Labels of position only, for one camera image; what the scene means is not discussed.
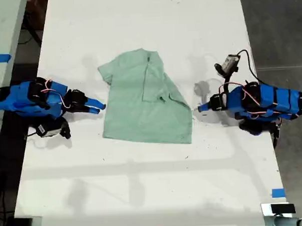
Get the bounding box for pale green T-shirt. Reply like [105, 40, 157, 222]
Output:
[97, 46, 194, 148]

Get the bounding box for black camera cable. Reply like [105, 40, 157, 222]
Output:
[25, 129, 39, 140]
[237, 48, 266, 86]

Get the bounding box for white side table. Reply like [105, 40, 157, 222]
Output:
[0, 0, 35, 157]

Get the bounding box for grey and black camera box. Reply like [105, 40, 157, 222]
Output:
[214, 53, 241, 79]

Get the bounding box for short blue tape strip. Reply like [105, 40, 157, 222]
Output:
[271, 188, 286, 198]

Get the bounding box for black floor cables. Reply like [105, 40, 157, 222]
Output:
[0, 173, 17, 226]

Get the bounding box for small black box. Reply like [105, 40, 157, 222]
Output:
[270, 203, 296, 215]
[13, 217, 34, 226]

